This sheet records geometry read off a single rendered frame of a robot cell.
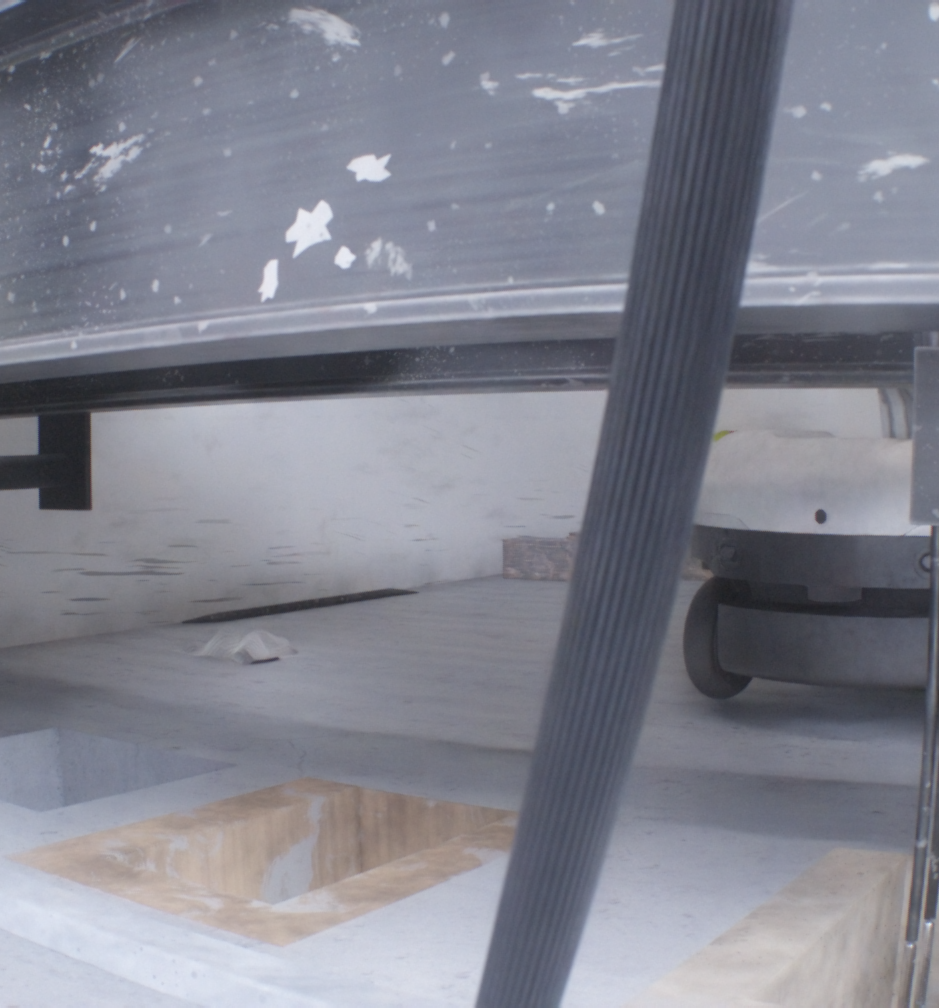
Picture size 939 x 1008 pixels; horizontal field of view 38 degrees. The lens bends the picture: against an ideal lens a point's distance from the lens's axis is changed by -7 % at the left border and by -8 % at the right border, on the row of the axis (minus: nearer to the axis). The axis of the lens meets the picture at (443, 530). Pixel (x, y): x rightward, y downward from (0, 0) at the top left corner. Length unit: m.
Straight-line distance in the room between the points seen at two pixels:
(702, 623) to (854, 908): 0.86
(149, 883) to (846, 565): 0.91
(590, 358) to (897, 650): 0.50
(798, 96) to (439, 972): 0.62
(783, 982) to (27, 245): 0.72
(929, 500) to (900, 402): 1.20
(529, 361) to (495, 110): 0.92
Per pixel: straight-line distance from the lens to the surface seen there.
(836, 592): 1.72
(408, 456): 3.50
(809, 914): 1.08
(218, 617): 2.90
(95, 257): 0.91
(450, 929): 1.06
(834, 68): 0.64
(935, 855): 1.06
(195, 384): 1.94
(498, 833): 1.32
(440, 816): 1.45
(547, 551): 3.63
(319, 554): 3.24
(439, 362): 1.68
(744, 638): 1.79
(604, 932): 1.05
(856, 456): 1.71
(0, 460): 2.06
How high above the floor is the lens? 0.36
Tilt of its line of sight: 4 degrees down
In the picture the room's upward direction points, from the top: 1 degrees counter-clockwise
